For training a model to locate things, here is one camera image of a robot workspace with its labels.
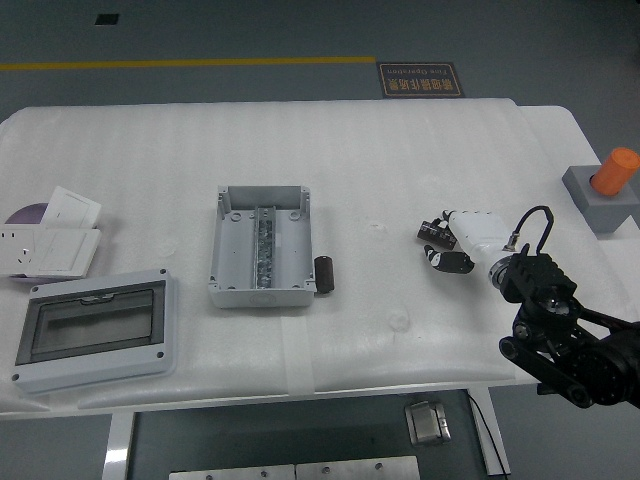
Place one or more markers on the white foam mat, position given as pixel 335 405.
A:
pixel 350 150

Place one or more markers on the orange cylinder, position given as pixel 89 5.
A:
pixel 615 172

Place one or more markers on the black square floor plate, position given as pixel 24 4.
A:
pixel 107 19

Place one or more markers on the grey block holder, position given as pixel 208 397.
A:
pixel 605 212

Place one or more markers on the purple round disc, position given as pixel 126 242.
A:
pixel 27 215

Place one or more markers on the grey enclosure cover with window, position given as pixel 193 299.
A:
pixel 95 360

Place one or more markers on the black floor sign orange text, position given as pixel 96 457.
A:
pixel 420 80

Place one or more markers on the white wall socket panel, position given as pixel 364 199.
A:
pixel 15 247

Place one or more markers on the grey open junction box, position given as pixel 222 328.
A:
pixel 235 250

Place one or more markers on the white wall switch panel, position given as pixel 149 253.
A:
pixel 62 252

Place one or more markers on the white table leg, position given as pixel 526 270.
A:
pixel 119 445
pixel 497 440

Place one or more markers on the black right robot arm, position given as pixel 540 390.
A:
pixel 537 280

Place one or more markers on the grey metal plate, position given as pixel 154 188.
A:
pixel 230 473
pixel 357 470

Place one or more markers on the metal mounting rail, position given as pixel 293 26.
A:
pixel 265 250

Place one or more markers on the dark brown cylindrical battery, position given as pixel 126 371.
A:
pixel 324 274

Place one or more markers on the white thin switch plate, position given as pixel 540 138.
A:
pixel 72 207

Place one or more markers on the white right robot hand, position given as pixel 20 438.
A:
pixel 477 230

